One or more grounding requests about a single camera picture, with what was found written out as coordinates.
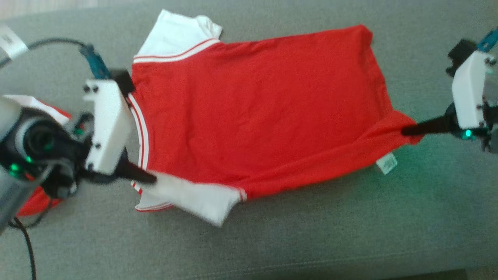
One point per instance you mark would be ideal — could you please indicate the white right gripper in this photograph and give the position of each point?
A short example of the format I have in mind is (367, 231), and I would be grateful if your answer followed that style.
(469, 93)

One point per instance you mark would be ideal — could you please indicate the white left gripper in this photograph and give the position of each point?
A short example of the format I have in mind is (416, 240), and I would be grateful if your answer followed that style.
(109, 124)

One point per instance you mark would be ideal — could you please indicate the red shorts with white stripe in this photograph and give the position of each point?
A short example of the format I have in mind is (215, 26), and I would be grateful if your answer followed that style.
(39, 105)

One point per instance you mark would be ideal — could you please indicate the red jersey with white sleeves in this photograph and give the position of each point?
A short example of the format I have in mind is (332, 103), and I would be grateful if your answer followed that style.
(253, 116)

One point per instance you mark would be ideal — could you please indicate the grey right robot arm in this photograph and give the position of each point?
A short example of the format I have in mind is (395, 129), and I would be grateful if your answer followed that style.
(494, 142)

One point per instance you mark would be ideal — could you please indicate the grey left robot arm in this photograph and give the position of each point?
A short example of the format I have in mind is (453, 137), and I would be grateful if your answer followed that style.
(39, 140)

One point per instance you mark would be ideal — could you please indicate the grey and yellow sofa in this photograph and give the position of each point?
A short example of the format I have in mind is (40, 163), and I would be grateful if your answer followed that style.
(272, 241)

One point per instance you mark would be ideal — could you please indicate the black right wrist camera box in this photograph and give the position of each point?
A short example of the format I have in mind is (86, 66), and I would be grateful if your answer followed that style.
(461, 52)

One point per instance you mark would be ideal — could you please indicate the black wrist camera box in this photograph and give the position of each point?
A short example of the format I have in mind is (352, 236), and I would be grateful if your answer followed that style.
(122, 79)
(461, 52)

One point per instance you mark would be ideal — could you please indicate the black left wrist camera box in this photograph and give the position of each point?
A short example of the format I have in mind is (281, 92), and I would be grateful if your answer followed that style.
(122, 79)

